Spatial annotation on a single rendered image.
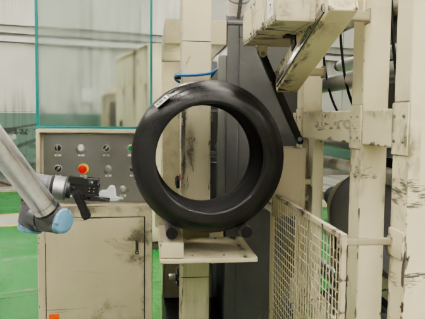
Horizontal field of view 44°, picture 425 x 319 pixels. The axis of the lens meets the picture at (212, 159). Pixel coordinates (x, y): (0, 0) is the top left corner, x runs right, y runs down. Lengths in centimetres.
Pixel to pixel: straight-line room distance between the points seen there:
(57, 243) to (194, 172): 79
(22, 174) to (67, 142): 86
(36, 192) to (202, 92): 67
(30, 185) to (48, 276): 96
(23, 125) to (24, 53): 138
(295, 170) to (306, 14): 79
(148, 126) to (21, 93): 906
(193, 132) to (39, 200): 77
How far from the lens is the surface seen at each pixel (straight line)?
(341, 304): 163
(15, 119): 1084
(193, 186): 233
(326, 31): 182
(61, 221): 194
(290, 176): 233
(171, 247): 200
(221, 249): 216
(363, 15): 185
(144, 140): 192
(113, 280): 271
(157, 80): 535
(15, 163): 182
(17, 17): 1108
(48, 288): 276
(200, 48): 234
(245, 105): 195
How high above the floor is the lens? 132
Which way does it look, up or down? 4 degrees down
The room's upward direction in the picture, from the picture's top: 1 degrees clockwise
